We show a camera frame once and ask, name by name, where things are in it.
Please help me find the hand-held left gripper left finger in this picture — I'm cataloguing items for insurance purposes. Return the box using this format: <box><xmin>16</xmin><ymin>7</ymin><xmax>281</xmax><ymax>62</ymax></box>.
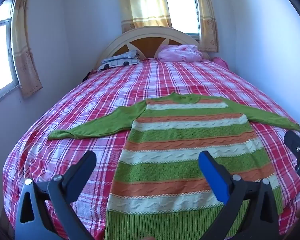
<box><xmin>15</xmin><ymin>151</ymin><xmax>97</xmax><ymax>240</ymax></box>

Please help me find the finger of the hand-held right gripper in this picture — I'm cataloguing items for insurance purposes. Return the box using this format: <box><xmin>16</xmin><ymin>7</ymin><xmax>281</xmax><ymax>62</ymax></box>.
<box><xmin>284</xmin><ymin>131</ymin><xmax>300</xmax><ymax>167</ymax></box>

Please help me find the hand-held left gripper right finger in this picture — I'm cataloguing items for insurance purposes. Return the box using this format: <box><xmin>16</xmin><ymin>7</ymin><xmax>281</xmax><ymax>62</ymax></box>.
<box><xmin>198</xmin><ymin>151</ymin><xmax>285</xmax><ymax>240</ymax></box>

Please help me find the green orange white striped sweater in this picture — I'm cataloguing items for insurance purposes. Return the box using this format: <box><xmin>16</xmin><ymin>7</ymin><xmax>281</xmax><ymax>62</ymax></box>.
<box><xmin>48</xmin><ymin>92</ymin><xmax>300</xmax><ymax>240</ymax></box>

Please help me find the dark object beside bed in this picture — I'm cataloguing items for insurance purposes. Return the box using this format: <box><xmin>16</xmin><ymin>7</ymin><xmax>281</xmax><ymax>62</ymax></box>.
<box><xmin>82</xmin><ymin>69</ymin><xmax>93</xmax><ymax>83</ymax></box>

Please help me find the bed with red plaid sheet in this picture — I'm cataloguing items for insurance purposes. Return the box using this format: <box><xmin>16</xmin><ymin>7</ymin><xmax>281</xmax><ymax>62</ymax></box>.
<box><xmin>2</xmin><ymin>57</ymin><xmax>300</xmax><ymax>240</ymax></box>

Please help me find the white printed pillow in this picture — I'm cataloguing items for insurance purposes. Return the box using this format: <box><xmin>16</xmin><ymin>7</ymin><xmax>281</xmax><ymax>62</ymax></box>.
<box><xmin>97</xmin><ymin>50</ymin><xmax>141</xmax><ymax>72</ymax></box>

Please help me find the pink cloth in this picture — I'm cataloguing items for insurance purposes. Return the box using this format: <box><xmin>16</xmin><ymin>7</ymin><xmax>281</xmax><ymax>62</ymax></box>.
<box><xmin>212</xmin><ymin>57</ymin><xmax>228</xmax><ymax>68</ymax></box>

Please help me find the pink pillow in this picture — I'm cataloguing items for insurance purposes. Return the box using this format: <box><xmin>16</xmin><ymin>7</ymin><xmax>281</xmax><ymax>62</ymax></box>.
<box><xmin>157</xmin><ymin>44</ymin><xmax>203</xmax><ymax>62</ymax></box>

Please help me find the yellow side window curtain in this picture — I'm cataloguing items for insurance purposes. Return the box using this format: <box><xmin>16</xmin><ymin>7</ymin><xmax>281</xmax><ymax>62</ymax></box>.
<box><xmin>11</xmin><ymin>0</ymin><xmax>43</xmax><ymax>98</ymax></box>

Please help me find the cream and wood headboard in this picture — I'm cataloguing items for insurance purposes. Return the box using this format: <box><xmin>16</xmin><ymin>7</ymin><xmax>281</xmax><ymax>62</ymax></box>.
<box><xmin>94</xmin><ymin>26</ymin><xmax>210</xmax><ymax>68</ymax></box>

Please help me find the window behind headboard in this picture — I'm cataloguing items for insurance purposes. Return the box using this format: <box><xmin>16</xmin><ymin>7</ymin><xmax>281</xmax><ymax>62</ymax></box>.
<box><xmin>162</xmin><ymin>0</ymin><xmax>200</xmax><ymax>36</ymax></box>

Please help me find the wide yellow curtain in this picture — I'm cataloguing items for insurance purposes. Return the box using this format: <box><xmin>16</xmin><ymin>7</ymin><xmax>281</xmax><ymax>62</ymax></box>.
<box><xmin>117</xmin><ymin>0</ymin><xmax>172</xmax><ymax>33</ymax></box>

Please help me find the side wall window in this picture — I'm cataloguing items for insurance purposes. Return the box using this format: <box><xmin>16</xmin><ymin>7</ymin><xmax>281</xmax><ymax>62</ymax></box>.
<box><xmin>0</xmin><ymin>0</ymin><xmax>21</xmax><ymax>103</ymax></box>

